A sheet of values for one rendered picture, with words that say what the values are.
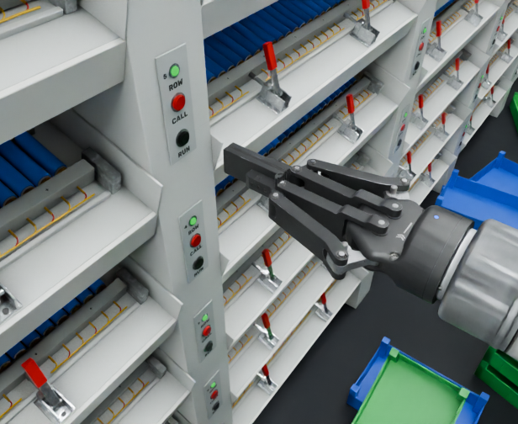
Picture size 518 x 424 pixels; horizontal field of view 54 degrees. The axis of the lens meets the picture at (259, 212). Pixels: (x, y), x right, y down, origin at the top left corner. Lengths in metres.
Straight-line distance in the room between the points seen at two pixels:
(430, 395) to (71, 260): 1.07
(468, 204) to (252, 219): 1.29
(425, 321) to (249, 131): 1.14
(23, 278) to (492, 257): 0.41
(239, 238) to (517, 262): 0.49
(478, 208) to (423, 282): 1.59
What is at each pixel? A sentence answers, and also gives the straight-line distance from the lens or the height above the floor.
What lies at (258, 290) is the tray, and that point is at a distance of 0.98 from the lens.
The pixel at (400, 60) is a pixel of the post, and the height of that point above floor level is 0.84.
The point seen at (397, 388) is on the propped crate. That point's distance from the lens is 1.42.
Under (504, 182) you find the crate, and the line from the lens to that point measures 2.30.
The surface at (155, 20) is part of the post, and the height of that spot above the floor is 1.14.
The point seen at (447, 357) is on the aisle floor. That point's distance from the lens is 1.64.
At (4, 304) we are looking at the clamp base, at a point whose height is 0.94.
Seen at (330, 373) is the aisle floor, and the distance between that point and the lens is 1.53.
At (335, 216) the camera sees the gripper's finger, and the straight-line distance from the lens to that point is 0.44.
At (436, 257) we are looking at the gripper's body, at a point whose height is 1.03.
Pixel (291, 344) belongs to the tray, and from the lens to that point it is 1.38.
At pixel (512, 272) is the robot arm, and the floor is 1.05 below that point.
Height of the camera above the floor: 1.32
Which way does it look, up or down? 43 degrees down
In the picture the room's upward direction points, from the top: straight up
